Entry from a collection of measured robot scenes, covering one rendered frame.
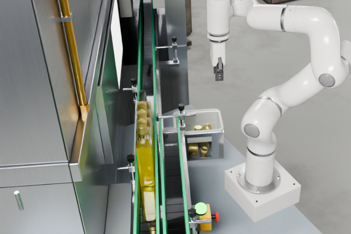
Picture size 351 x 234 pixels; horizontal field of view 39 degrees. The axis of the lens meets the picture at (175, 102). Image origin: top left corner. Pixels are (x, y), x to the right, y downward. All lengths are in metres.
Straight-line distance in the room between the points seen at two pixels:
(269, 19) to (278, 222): 0.90
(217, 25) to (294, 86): 0.35
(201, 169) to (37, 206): 1.19
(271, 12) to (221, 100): 2.59
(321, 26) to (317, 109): 2.57
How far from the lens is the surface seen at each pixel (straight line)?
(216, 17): 1.77
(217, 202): 2.22
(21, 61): 1.09
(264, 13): 1.68
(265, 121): 1.85
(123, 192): 1.87
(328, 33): 1.63
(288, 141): 3.79
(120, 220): 1.77
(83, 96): 1.36
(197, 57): 4.86
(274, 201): 2.14
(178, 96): 3.04
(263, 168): 2.07
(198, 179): 2.33
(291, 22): 1.65
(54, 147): 1.20
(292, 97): 1.78
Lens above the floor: 2.34
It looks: 34 degrees down
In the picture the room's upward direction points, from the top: 4 degrees counter-clockwise
